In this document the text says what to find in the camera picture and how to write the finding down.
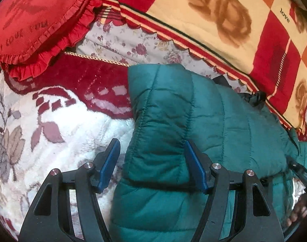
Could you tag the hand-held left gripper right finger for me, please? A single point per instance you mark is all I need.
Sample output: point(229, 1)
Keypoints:
point(195, 167)

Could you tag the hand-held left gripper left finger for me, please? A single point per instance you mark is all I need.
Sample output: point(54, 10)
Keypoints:
point(110, 163)

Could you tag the green puffer jacket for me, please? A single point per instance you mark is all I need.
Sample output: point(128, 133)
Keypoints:
point(193, 121)

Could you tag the person's right hand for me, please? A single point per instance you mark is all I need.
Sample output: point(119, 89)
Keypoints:
point(298, 211)

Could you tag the white maroon plush floral blanket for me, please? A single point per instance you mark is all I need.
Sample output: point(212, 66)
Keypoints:
point(55, 131)

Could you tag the black cloth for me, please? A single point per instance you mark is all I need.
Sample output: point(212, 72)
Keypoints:
point(255, 97)

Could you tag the grey floral bed sheet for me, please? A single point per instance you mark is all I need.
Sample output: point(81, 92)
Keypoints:
point(133, 42)

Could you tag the rose print checkered blanket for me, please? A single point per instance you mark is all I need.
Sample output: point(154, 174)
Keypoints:
point(219, 22)

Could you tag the red heart-shaped frilled pillow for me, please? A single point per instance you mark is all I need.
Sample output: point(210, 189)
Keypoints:
point(35, 22)

